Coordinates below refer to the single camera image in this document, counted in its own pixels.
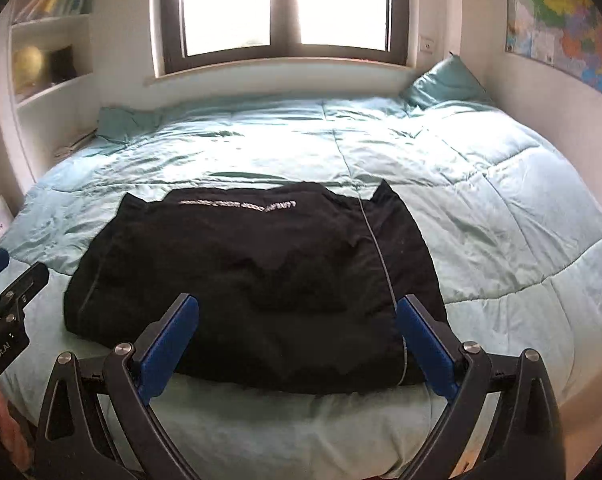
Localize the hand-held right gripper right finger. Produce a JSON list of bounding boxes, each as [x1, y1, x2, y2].
[[396, 294, 566, 480]]

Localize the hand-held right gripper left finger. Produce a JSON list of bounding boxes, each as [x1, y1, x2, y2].
[[34, 294, 202, 480]]

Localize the black jacket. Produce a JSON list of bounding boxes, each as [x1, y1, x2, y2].
[[64, 179, 449, 396]]

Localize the person's left hand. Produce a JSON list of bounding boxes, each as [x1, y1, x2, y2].
[[0, 389, 32, 471]]

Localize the light blue quilted comforter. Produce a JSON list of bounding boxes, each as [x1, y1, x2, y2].
[[0, 95, 602, 480]]

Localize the teal pillow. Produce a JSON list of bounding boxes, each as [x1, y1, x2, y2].
[[398, 55, 494, 111], [96, 106, 164, 141]]

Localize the yellow round object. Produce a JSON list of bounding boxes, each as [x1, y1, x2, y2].
[[12, 45, 47, 93]]

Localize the small black object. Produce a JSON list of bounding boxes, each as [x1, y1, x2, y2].
[[48, 45, 77, 83]]

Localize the dark framed window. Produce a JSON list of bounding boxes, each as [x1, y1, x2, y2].
[[151, 0, 414, 78]]

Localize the white wall shelf unit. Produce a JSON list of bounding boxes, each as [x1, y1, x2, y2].
[[6, 0, 97, 111]]

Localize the colourful wall map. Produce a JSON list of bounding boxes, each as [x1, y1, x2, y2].
[[503, 0, 602, 103]]

